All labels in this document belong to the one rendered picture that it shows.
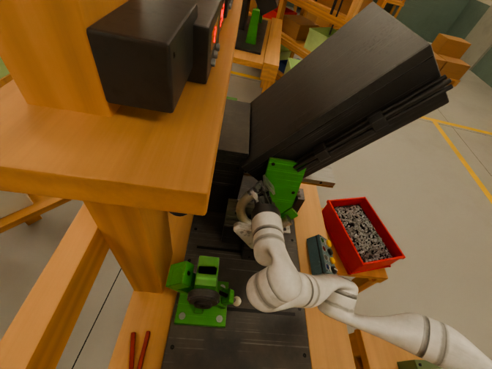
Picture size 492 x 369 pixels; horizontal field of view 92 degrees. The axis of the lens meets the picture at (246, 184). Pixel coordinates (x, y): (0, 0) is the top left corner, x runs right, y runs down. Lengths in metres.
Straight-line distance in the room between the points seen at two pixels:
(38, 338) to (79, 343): 1.35
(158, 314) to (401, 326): 0.65
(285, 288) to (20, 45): 0.44
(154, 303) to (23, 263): 1.41
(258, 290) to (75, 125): 0.36
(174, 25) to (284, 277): 0.38
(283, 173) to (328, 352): 0.56
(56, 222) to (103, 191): 1.99
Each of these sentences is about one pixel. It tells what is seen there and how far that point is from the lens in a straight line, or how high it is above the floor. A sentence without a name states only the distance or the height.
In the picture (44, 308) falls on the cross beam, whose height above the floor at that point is 1.28.
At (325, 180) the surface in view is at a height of 1.13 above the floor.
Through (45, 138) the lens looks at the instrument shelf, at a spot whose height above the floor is 1.54.
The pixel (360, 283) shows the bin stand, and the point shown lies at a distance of 1.33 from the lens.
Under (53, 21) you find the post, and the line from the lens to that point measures 0.29.
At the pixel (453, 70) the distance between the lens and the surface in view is 7.18.
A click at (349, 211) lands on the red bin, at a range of 1.23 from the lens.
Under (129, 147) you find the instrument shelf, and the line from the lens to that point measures 0.27.
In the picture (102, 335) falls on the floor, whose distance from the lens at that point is 1.81.
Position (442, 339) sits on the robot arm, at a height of 1.19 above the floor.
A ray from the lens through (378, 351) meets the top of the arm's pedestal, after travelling 1.06.
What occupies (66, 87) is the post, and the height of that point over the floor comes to 1.57.
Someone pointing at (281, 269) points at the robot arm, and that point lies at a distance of 0.44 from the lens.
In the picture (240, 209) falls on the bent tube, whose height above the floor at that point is 1.12.
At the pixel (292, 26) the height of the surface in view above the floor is 0.85.
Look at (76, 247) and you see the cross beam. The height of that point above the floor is 1.27.
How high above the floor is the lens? 1.71
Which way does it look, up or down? 48 degrees down
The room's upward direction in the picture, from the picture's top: 15 degrees clockwise
